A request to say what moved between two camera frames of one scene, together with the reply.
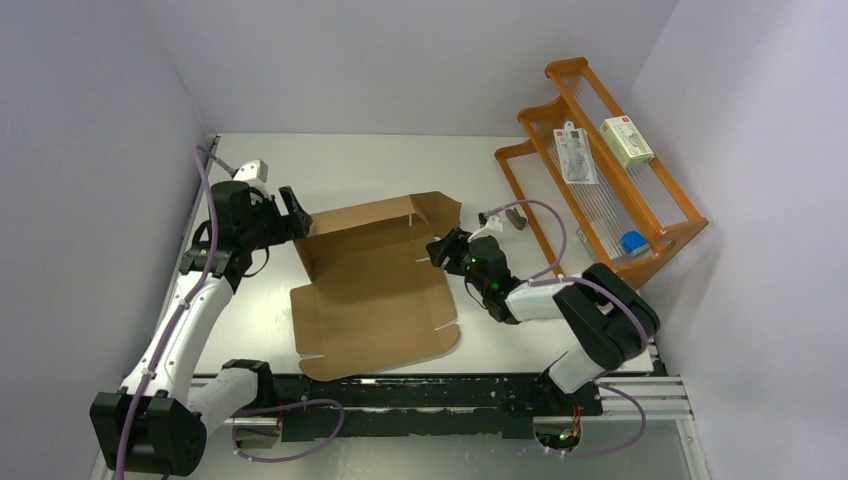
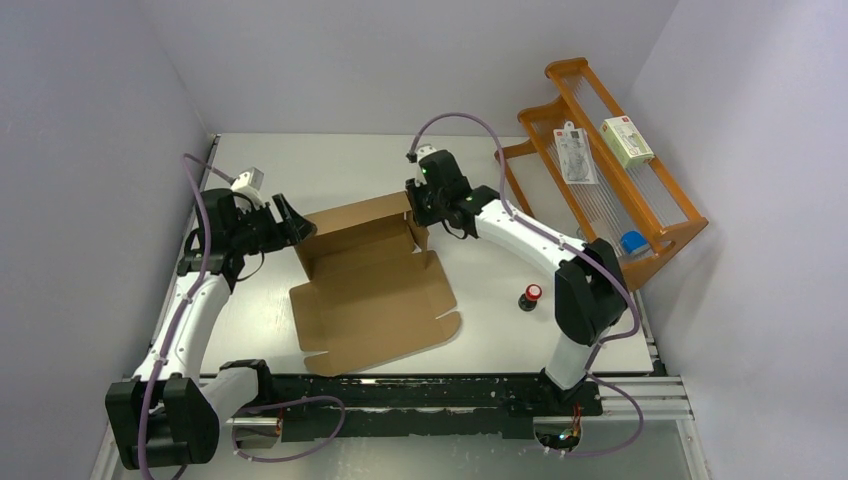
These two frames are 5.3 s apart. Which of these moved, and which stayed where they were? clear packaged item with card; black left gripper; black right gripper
Moved: black right gripper
Stayed: black left gripper; clear packaged item with card
